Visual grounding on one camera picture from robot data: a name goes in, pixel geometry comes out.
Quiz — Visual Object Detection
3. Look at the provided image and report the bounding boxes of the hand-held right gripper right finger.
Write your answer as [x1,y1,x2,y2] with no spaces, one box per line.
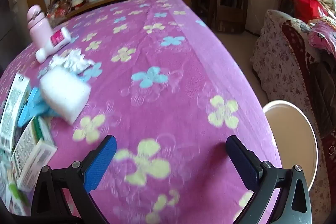
[226,135,312,224]

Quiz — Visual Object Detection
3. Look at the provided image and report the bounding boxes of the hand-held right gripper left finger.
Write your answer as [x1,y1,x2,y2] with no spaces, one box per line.
[31,135,117,224]

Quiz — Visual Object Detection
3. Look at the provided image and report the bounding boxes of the round white stool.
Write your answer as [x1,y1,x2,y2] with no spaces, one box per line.
[262,100,319,191]

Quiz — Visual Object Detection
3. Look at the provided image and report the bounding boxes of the short white green carton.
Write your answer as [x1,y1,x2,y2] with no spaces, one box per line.
[12,116,58,191]

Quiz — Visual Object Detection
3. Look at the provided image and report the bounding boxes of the white foam block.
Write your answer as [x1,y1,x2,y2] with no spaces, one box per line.
[39,67,91,125]

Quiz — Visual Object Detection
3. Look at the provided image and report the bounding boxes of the blue plastic packet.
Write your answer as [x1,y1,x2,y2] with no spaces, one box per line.
[18,76,87,127]

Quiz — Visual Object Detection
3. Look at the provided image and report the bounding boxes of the white green wrapper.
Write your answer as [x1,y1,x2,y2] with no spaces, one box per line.
[0,151,32,216]

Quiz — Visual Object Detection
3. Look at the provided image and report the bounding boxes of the long white green carton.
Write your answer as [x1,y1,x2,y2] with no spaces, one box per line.
[0,72,32,153]

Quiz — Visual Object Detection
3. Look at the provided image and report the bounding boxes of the clear wrapped snack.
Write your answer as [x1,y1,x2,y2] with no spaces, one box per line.
[49,48,94,74]

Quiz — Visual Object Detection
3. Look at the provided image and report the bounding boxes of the floral covered sofa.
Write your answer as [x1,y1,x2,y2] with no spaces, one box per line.
[249,9,336,214]

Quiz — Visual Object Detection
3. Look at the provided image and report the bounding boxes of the dark red patterned cloth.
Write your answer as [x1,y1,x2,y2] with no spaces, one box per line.
[281,21,315,98]

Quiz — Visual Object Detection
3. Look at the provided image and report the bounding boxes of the white tube with pink label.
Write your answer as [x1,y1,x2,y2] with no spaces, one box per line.
[35,28,71,63]

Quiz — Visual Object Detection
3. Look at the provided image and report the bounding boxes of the purple floral blanket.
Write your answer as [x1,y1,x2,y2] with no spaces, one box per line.
[0,0,282,224]

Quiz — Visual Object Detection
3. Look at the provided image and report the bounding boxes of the pink thermos bottle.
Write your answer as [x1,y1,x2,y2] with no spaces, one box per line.
[27,5,53,47]

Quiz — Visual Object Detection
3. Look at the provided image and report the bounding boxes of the pink printed blanket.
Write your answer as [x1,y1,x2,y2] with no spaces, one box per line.
[307,17,336,56]

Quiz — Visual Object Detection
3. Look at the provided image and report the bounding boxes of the red plastic bag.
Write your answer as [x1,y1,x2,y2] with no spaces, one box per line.
[292,0,328,24]

